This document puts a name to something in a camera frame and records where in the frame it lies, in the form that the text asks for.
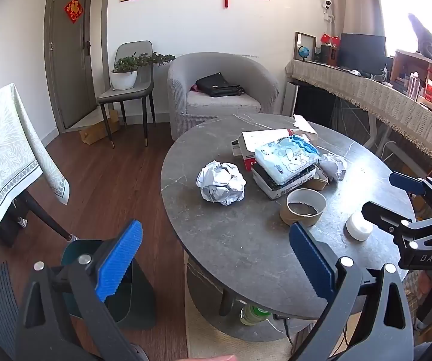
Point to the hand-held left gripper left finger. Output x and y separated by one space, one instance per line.
120 259

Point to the blue white tissue packet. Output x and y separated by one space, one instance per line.
287 158

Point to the beige fringed desk cloth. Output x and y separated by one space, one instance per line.
370 94

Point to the dark table leg with sock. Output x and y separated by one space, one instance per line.
46 218

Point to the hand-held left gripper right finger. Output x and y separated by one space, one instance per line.
309 259

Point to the dark teal trash bin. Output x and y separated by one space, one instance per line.
140 297

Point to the pale green patterned tablecloth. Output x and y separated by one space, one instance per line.
5 150

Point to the grey armchair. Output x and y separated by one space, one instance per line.
185 94

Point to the white paper ball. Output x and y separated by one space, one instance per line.
221 182

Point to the wooden picture frame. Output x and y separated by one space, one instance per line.
311 41

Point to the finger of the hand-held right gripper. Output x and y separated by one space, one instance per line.
407 183
381 214

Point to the black and white box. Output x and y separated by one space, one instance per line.
272 190

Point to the black handbag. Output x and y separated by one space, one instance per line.
216 84

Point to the beige rug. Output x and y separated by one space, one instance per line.
200 327

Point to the flat cardboard piece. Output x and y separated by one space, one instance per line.
92 135

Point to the white round container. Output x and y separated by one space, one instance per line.
358 227

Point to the grey cat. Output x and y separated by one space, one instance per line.
424 41

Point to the wooden desk organizer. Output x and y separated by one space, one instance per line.
403 64

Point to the red and white carton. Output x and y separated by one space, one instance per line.
261 139

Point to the potted plant in white pot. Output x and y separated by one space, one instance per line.
123 81

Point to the grey door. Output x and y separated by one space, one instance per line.
69 64

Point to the red diamond door decoration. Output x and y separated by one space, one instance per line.
73 9

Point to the grey dining chair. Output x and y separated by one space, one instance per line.
140 49

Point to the grey striped floor mat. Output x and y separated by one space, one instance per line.
5 308

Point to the dark wooden box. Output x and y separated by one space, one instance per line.
328 54

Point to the round grey marble table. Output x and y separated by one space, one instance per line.
238 240

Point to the beige curtain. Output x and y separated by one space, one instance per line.
355 3

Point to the black monitor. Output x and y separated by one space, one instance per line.
362 50

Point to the white security camera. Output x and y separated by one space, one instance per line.
327 5

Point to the plastic wrap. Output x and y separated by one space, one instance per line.
332 167

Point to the green bottle under table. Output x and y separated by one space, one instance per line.
253 314

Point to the small red box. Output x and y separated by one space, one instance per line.
249 164

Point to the small red flag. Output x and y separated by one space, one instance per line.
325 38
335 40

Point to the small blue globe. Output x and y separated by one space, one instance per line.
303 52

